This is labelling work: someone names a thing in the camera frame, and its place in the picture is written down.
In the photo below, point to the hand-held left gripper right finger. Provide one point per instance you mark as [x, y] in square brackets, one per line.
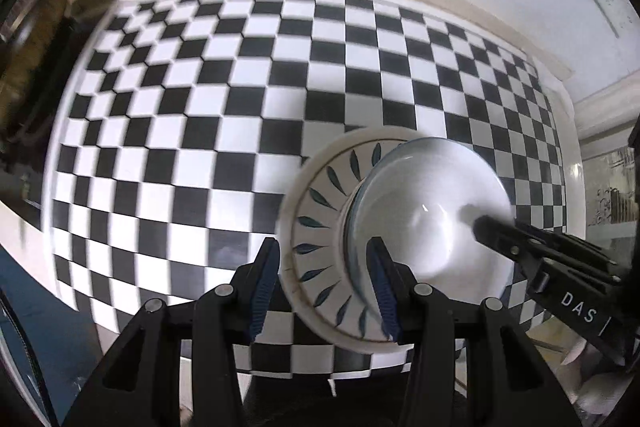
[385, 293]

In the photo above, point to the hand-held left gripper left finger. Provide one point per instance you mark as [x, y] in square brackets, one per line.
[262, 288]

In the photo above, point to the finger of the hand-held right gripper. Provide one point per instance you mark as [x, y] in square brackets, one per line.
[505, 234]

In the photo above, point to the white plate with grey flower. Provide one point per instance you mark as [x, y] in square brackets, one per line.
[284, 227]

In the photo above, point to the large white bowl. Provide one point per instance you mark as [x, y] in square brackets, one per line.
[435, 207]

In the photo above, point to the person's right hand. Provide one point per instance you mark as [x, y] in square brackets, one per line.
[580, 377]

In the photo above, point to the glass cabinet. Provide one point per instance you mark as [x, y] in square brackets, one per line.
[610, 197]

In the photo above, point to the black white checkered table mat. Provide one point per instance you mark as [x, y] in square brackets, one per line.
[175, 132]

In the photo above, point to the dark blurred furniture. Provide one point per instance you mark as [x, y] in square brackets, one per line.
[35, 72]

